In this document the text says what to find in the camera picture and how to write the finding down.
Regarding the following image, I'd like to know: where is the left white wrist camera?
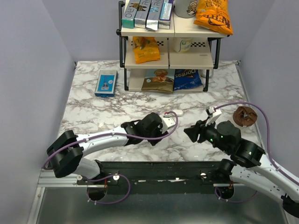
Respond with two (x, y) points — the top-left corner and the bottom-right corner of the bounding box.
(160, 116), (176, 133)

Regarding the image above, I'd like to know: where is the beige black three-tier shelf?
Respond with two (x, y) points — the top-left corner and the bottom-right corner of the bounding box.
(116, 0), (226, 91)

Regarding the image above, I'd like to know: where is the purple blue toothpaste box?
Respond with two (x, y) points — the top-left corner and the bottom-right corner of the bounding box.
(158, 0), (174, 29)

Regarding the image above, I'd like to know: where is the orange snack bag middle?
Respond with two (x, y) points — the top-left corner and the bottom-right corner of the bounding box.
(133, 36), (161, 64)

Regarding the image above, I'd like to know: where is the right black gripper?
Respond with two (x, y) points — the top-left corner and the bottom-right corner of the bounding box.
(183, 116), (230, 154)

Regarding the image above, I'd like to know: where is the white yogurt cup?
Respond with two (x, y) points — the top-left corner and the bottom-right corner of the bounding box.
(172, 37), (192, 53)

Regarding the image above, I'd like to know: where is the blue flat product box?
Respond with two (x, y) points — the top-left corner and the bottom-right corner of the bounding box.
(94, 70), (118, 98)

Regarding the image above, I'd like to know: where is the orange chip bag top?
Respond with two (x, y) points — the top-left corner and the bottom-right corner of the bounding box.
(193, 0), (233, 35)

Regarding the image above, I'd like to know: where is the blue Doritos bag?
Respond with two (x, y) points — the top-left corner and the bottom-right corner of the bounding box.
(173, 69), (202, 91)

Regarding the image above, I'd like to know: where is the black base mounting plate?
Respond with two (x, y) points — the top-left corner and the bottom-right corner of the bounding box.
(77, 160), (233, 195)

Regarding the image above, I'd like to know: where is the white printed mug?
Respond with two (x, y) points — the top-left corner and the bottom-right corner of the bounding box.
(174, 0), (199, 18)

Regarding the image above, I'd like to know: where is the teal toothpaste box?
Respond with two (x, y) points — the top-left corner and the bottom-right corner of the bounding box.
(121, 0), (140, 28)

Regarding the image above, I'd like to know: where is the aluminium rail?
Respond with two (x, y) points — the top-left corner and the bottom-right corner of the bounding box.
(37, 169), (104, 188)

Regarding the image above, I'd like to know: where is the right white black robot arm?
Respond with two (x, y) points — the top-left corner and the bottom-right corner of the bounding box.
(184, 120), (299, 217)

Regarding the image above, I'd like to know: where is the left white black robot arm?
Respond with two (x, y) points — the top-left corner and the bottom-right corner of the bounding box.
(43, 110), (183, 184)

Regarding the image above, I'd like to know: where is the brown snack bag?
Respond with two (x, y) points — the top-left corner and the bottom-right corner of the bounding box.
(141, 69), (175, 93)

